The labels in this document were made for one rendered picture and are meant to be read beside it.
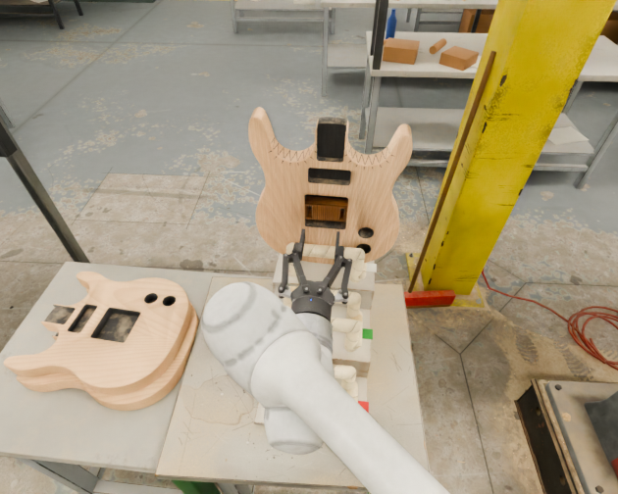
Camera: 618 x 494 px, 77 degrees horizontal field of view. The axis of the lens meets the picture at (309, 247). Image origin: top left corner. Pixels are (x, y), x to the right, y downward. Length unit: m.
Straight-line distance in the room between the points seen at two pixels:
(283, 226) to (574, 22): 1.20
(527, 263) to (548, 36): 1.61
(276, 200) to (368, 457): 0.62
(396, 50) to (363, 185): 2.08
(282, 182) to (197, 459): 0.66
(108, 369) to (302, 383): 0.77
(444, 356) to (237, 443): 1.48
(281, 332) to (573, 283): 2.60
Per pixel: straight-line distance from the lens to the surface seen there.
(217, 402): 1.08
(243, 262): 2.59
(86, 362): 1.18
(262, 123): 0.81
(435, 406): 2.14
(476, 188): 1.94
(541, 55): 1.71
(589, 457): 1.99
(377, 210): 0.90
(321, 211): 0.91
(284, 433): 0.59
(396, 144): 0.81
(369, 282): 1.04
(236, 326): 0.45
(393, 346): 1.15
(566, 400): 2.05
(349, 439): 0.44
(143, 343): 1.15
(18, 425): 1.29
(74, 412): 1.24
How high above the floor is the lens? 1.91
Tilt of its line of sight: 46 degrees down
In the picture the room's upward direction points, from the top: straight up
